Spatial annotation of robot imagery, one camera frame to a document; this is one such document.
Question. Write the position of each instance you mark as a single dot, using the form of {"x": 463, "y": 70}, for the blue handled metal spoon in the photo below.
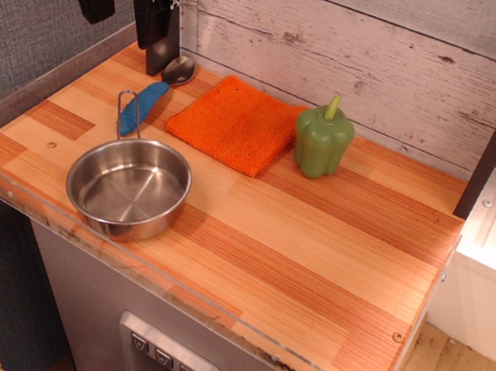
{"x": 177, "y": 72}

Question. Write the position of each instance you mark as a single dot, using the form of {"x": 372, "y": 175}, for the orange knitted cloth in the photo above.
{"x": 237, "y": 125}

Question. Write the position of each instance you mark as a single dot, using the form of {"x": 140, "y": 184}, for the green toy bell pepper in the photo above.
{"x": 323, "y": 136}

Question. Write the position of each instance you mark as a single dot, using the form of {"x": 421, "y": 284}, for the clear acrylic table guard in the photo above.
{"x": 299, "y": 288}

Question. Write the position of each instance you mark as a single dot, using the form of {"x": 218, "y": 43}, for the grey toy fridge cabinet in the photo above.
{"x": 115, "y": 323}

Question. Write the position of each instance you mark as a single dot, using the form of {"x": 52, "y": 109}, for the silver dispenser button panel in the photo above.
{"x": 146, "y": 348}

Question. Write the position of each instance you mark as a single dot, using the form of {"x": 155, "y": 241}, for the white toy sink unit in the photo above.
{"x": 464, "y": 305}

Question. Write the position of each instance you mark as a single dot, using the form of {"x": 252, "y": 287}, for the steel pot with wire handle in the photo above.
{"x": 129, "y": 189}

